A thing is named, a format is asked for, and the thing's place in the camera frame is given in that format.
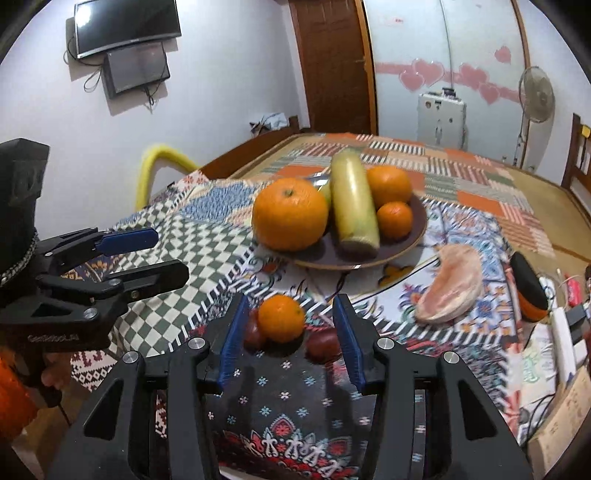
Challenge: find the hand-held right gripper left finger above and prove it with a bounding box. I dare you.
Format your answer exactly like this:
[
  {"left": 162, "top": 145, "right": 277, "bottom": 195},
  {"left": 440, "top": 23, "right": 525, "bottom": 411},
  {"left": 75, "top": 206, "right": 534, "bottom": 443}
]
[{"left": 46, "top": 293, "right": 252, "bottom": 480}]

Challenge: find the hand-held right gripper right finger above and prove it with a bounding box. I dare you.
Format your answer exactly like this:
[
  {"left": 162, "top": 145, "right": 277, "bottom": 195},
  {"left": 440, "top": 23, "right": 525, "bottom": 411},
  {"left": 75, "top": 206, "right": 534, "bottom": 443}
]
[{"left": 332, "top": 293, "right": 536, "bottom": 480}]

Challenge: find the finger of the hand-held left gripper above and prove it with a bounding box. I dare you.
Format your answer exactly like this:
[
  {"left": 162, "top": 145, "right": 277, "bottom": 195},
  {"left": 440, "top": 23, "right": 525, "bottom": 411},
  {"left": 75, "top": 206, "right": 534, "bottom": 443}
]
[
  {"left": 39, "top": 227, "right": 159, "bottom": 278},
  {"left": 37, "top": 259, "right": 190, "bottom": 308}
]

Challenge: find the small tangerine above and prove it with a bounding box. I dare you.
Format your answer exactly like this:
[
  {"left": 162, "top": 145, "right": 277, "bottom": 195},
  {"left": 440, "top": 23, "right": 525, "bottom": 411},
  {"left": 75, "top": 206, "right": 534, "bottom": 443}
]
[
  {"left": 257, "top": 294, "right": 306, "bottom": 343},
  {"left": 376, "top": 200, "right": 414, "bottom": 240}
]

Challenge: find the purple plate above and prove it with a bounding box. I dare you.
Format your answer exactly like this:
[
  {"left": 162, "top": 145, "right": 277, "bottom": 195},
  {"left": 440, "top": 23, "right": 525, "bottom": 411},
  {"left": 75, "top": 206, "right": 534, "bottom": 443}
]
[{"left": 277, "top": 189, "right": 428, "bottom": 271}]

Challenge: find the large orange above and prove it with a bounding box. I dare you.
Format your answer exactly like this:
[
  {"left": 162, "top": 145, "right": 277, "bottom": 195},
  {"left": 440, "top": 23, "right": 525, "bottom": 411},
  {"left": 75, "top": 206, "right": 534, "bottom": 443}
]
[{"left": 252, "top": 178, "right": 329, "bottom": 252}]

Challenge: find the person's left hand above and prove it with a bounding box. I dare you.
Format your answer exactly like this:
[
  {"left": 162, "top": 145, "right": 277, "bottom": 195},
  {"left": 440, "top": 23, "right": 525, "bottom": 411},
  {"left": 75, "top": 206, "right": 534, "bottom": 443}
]
[{"left": 41, "top": 353, "right": 72, "bottom": 391}]

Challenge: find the patterned colourful cloth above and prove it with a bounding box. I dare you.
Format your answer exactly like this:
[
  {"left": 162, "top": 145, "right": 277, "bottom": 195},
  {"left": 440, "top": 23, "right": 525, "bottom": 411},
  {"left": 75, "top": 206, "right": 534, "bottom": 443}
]
[{"left": 74, "top": 168, "right": 522, "bottom": 480}]

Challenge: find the yellow foam tube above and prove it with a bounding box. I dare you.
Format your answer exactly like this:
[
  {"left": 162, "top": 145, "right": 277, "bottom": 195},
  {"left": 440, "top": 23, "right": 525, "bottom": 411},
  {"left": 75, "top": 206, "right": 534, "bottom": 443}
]
[{"left": 136, "top": 144, "right": 200, "bottom": 210}]

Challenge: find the wooden bed footboard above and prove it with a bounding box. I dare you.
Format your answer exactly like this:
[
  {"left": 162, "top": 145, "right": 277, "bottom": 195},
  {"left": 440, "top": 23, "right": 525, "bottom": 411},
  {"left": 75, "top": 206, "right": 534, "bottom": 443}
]
[{"left": 198, "top": 131, "right": 305, "bottom": 181}]

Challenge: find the grey cloth bundle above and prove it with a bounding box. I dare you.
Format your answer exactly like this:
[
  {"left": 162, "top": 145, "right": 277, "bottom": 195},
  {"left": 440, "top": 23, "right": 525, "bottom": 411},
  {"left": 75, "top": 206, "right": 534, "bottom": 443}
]
[{"left": 249, "top": 112, "right": 291, "bottom": 137}]

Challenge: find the orange and black object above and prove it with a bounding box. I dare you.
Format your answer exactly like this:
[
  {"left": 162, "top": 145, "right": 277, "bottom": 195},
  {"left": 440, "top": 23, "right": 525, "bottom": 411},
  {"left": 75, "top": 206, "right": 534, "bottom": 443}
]
[{"left": 509, "top": 251, "right": 551, "bottom": 322}]

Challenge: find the patchwork blanket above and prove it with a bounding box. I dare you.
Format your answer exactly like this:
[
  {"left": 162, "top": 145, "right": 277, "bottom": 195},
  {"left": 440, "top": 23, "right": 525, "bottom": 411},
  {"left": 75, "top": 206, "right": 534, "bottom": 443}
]
[{"left": 231, "top": 134, "right": 555, "bottom": 257}]

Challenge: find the cardboard box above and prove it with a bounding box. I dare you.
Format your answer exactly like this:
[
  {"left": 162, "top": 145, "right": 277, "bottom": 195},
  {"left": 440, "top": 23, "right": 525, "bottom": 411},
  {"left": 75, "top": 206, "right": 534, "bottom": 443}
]
[{"left": 526, "top": 369, "right": 591, "bottom": 476}]

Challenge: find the woven bed mat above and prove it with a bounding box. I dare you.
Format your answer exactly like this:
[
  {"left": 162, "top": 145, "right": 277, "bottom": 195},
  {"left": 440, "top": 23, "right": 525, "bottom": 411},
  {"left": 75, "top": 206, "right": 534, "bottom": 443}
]
[{"left": 503, "top": 164, "right": 591, "bottom": 278}]

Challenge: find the brown wooden door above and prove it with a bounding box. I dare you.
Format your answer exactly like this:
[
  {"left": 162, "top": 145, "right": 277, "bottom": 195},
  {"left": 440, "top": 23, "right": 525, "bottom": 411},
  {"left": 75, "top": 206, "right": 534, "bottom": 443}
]
[{"left": 288, "top": 0, "right": 377, "bottom": 136}]

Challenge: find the wooden bed headboard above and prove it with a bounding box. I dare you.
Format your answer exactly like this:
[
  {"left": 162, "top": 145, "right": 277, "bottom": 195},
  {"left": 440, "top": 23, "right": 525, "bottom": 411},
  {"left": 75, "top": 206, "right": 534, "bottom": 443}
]
[{"left": 561, "top": 113, "right": 591, "bottom": 204}]

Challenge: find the standing fan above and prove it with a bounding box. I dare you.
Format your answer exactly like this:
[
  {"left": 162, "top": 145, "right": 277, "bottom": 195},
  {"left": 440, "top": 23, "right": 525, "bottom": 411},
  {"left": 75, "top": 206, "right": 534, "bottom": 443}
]
[{"left": 515, "top": 66, "right": 556, "bottom": 169}]

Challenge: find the wooden wardrobe with glass doors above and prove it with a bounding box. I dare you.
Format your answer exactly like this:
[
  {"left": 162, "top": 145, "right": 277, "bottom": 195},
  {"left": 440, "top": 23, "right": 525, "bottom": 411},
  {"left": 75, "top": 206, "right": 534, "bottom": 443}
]
[{"left": 360, "top": 0, "right": 532, "bottom": 167}]

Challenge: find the small wall-mounted monitor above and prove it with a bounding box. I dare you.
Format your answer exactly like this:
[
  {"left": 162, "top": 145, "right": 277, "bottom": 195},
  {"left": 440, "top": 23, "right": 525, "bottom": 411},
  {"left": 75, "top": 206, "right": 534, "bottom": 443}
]
[{"left": 104, "top": 41, "right": 171, "bottom": 99}]

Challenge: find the wall-mounted black television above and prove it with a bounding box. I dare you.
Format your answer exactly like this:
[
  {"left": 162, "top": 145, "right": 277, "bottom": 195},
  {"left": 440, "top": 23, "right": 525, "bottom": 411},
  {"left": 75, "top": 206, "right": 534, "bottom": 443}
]
[{"left": 74, "top": 0, "right": 182, "bottom": 60}]

